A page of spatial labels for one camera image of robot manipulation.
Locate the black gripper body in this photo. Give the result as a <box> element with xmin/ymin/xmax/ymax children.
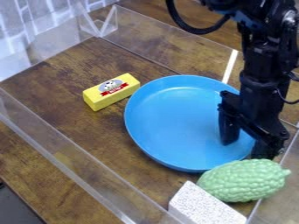
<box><xmin>218</xmin><ymin>90</ymin><xmax>289</xmax><ymax>142</ymax></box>

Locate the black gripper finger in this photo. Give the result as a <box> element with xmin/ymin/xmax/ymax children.
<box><xmin>218</xmin><ymin>111</ymin><xmax>240</xmax><ymax>145</ymax></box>
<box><xmin>250</xmin><ymin>138</ymin><xmax>285</xmax><ymax>160</ymax></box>

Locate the green bumpy gourd toy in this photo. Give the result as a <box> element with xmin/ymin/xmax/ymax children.
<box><xmin>196</xmin><ymin>159</ymin><xmax>291</xmax><ymax>202</ymax></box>

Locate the blue round tray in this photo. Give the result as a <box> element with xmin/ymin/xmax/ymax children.
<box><xmin>124</xmin><ymin>75</ymin><xmax>254</xmax><ymax>172</ymax></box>

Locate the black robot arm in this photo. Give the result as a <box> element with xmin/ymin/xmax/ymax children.
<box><xmin>200</xmin><ymin>0</ymin><xmax>299</xmax><ymax>159</ymax></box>

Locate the white speckled foam block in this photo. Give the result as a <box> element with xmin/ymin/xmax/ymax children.
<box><xmin>168</xmin><ymin>181</ymin><xmax>246</xmax><ymax>224</ymax></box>

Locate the yellow butter box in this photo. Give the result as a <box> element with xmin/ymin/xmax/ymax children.
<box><xmin>82</xmin><ymin>73</ymin><xmax>140</xmax><ymax>111</ymax></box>

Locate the black cable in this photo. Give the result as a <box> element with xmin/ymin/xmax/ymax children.
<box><xmin>164</xmin><ymin>0</ymin><xmax>299</xmax><ymax>105</ymax></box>

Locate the clear acrylic enclosure wall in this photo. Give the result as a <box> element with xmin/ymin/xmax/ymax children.
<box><xmin>0</xmin><ymin>0</ymin><xmax>299</xmax><ymax>224</ymax></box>

